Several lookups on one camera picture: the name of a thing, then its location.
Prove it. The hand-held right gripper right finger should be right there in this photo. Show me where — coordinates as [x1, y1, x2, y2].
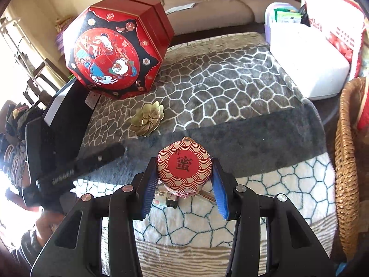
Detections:
[211, 159, 337, 277]

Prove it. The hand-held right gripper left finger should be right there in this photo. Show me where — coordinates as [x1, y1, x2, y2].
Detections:
[30, 156, 159, 277]

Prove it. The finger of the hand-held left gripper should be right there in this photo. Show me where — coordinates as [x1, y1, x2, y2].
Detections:
[36, 144, 126, 193]

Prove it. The jar with red patterned lid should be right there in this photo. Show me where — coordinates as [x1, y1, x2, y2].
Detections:
[153, 139, 215, 209]

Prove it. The person's left forearm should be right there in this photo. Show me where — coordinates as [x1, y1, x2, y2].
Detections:
[10, 211, 67, 270]

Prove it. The pile of dark clothes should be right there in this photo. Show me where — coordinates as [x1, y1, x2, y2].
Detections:
[0, 100, 32, 188]

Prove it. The dark wooden chair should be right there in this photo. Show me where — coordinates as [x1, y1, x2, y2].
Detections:
[17, 58, 67, 106]

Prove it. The gold flower-shaped dish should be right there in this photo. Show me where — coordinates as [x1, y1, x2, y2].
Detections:
[131, 102, 164, 137]

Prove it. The red hexagonal gift box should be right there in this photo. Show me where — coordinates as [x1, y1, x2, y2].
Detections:
[62, 0, 175, 100]

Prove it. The grey and white patterned blanket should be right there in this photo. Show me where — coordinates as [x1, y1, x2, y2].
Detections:
[71, 32, 337, 277]

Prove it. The woven wicker basket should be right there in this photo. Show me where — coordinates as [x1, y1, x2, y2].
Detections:
[335, 77, 369, 262]

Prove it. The white rectangular box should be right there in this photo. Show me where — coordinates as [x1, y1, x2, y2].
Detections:
[269, 23, 351, 101]

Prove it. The white paper sheet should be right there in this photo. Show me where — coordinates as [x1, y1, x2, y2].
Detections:
[165, 3, 196, 15]

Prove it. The beige sofa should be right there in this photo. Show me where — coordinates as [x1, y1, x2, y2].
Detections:
[111, 0, 303, 37]

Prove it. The lilac plastic basket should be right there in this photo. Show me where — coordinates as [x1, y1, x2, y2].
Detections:
[264, 2, 303, 39]

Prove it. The red and white gift bag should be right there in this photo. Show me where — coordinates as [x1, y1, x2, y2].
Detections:
[299, 0, 367, 79]

